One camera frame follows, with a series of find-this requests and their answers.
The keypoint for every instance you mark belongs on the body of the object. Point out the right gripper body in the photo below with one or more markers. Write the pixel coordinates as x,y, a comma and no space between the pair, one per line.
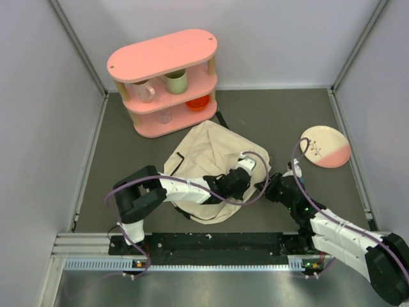
275,192

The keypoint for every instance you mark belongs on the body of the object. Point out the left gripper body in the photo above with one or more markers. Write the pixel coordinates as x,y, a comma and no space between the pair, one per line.
236,194

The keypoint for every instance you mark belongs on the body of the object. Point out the cream canvas backpack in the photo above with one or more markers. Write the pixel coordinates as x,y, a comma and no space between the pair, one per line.
211,149

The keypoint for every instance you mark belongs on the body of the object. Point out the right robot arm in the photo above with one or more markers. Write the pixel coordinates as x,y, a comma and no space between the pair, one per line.
381,259

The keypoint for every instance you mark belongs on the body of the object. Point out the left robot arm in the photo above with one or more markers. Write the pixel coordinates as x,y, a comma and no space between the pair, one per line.
143,191

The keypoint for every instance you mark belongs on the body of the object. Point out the cream and pink plate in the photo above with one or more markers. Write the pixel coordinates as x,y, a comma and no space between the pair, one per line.
328,148

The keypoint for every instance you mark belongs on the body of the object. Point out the orange bowl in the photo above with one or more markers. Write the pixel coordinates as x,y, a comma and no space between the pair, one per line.
198,104

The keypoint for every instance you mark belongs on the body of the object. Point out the clear glass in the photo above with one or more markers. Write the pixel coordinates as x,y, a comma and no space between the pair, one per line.
164,116

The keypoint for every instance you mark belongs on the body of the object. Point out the green mug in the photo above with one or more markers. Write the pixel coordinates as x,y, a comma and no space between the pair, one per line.
176,82

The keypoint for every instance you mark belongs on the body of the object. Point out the pink three-tier shelf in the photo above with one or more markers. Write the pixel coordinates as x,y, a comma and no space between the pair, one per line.
190,49

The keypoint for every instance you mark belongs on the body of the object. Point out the pink mug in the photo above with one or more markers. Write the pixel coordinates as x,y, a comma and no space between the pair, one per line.
145,91

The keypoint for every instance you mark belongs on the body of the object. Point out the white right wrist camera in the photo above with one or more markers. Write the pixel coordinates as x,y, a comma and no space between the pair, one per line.
294,168

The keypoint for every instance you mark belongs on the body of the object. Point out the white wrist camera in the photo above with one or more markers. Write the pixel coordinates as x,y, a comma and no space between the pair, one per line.
294,168
246,163

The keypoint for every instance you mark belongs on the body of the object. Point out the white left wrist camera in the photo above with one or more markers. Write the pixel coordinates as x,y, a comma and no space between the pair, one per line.
246,163

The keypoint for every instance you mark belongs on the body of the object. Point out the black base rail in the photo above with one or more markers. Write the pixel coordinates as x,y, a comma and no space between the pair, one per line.
226,249

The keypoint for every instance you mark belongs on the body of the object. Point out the grey cable duct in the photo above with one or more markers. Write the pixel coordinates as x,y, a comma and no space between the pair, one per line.
136,264

